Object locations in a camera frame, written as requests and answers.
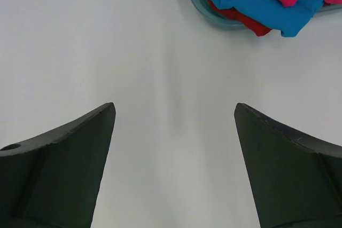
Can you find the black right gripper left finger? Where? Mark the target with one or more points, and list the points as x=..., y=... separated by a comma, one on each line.
x=53, y=179

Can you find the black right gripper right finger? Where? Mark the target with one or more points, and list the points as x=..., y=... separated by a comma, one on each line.
x=295, y=178

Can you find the red t shirt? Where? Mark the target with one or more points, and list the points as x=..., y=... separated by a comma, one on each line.
x=233, y=14

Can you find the blue t shirt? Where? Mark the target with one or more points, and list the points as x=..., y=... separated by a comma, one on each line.
x=256, y=6

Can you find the teal plastic basin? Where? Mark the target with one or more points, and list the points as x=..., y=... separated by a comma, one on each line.
x=211, y=11

